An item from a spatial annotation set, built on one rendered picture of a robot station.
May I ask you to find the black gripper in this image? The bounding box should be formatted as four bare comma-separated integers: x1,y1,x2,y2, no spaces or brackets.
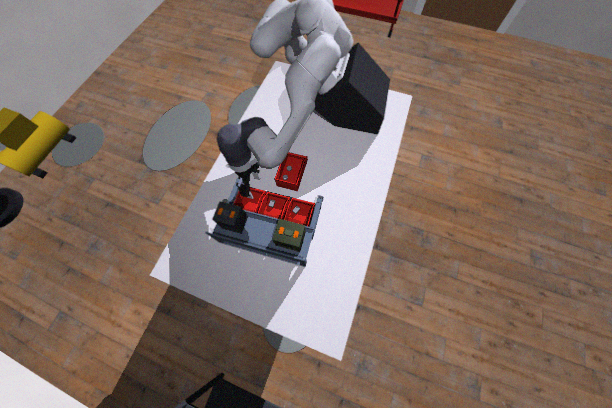
234,163,261,199

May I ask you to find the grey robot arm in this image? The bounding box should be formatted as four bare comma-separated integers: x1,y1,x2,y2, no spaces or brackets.
217,0,353,172

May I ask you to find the red bin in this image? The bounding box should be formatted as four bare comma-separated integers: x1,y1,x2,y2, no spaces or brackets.
233,187,267,213
275,152,308,191
284,198,315,227
258,192,291,220

